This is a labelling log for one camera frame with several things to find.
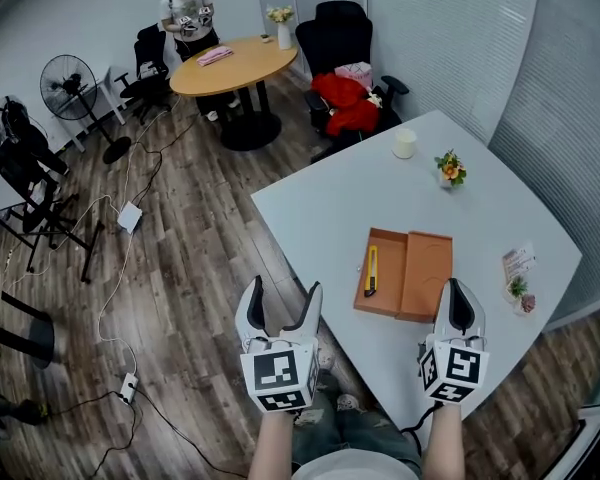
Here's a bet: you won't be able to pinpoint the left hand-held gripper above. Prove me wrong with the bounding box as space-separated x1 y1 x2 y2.
234 275 325 414

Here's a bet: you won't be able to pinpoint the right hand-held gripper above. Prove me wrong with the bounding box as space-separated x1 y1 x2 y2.
418 277 491 406

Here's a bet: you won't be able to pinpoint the orange leather desk organizer tray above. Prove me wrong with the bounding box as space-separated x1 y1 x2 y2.
352 226 455 325

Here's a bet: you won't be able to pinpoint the yellow utility knife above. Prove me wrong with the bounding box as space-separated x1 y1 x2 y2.
363 245 379 298

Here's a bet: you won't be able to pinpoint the person's left forearm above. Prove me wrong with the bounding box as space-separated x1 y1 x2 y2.
247 407 299 480

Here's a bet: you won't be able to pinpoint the person's right forearm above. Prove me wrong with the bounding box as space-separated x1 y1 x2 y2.
422 401 466 480

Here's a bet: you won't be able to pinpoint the white adapter box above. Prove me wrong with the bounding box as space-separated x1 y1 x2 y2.
115 200 144 235

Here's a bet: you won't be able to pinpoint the green succulent pot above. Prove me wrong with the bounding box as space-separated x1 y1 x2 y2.
504 275 530 303

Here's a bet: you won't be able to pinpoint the pink succulent pot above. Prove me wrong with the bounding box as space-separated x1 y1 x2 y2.
513 292 538 318

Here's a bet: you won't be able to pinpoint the printed card stand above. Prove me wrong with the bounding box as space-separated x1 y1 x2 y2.
501 241 538 285

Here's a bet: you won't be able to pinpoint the person's blue jeans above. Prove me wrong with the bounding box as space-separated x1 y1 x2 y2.
289 367 424 474

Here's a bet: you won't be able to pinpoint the orange flower potted plant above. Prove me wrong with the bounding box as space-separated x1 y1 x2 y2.
433 149 468 190

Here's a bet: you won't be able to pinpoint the person's white shirt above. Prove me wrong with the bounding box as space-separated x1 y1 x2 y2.
292 447 424 480

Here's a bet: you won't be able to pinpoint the white power strip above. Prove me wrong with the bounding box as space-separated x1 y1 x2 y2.
119 372 140 405

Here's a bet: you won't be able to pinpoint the white cylindrical cup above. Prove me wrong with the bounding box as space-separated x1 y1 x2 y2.
391 127 419 160

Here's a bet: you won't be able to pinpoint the red cloth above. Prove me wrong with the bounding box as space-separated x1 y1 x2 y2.
311 72 381 138

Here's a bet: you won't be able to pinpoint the round wooden table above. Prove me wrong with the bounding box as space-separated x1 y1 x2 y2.
168 36 299 152

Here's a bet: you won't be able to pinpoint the pink paper bag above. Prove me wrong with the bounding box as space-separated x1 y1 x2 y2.
333 61 374 89

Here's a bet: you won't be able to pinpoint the pink folded cloth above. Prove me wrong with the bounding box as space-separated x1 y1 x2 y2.
196 45 235 68

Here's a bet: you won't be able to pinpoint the white vase with flowers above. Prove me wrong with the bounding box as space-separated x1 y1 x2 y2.
265 4 296 51

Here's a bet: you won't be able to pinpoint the white side table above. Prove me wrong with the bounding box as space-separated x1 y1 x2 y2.
99 65 131 127

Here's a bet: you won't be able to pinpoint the black high-back office chair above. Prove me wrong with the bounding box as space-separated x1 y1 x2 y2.
294 0 411 164

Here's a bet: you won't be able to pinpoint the black standing fan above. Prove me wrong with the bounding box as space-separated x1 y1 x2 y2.
39 53 133 165

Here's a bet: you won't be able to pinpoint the black backpack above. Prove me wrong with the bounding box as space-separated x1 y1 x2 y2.
2 95 36 144

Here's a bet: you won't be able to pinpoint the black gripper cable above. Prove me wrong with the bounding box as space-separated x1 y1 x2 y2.
399 401 444 457

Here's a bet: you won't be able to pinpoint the black floor cable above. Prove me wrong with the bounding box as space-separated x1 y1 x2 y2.
44 390 249 480

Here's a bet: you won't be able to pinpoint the white floor cable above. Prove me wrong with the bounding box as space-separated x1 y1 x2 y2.
97 231 139 377

